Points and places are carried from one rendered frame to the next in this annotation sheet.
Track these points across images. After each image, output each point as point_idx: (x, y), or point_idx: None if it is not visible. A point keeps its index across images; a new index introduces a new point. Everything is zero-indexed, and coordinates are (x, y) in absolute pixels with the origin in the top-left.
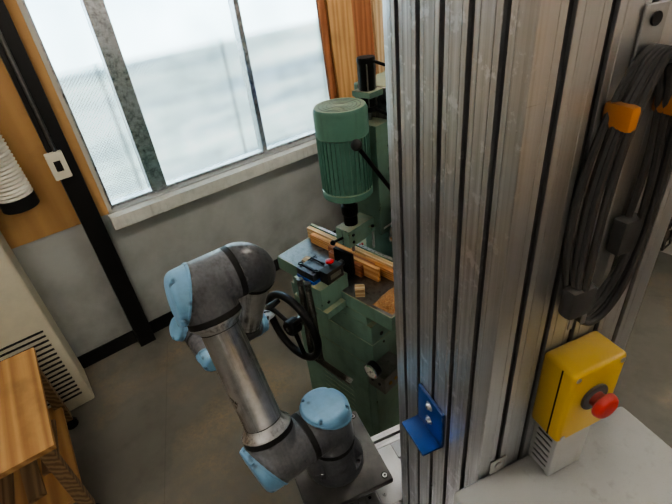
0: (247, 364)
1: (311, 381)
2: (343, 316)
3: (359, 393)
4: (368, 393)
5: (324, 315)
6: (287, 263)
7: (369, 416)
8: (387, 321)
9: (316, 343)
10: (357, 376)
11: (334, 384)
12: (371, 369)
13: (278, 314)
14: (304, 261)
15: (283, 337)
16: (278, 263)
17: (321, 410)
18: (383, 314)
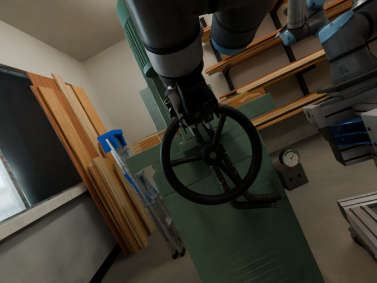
0: None
1: None
2: (226, 147)
3: (279, 237)
4: (287, 222)
5: (226, 127)
6: (141, 153)
7: (301, 258)
8: (267, 100)
9: (256, 129)
10: (268, 213)
11: (249, 270)
12: (290, 153)
13: (185, 158)
14: (160, 132)
15: (203, 195)
16: (128, 168)
17: None
18: (261, 96)
